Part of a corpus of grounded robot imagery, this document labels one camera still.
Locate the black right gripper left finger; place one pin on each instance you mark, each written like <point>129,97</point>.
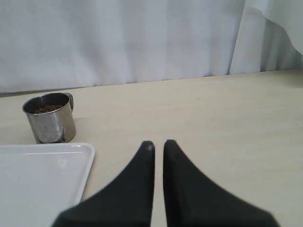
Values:
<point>126,202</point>

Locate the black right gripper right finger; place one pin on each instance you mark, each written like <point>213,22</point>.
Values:
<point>193,200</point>

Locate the steel mug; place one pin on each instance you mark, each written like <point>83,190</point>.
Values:
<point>50,117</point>

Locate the white plastic tray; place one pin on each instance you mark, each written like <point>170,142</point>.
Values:
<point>39,181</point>

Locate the white backdrop curtain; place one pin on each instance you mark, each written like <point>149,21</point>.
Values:
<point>60,44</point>

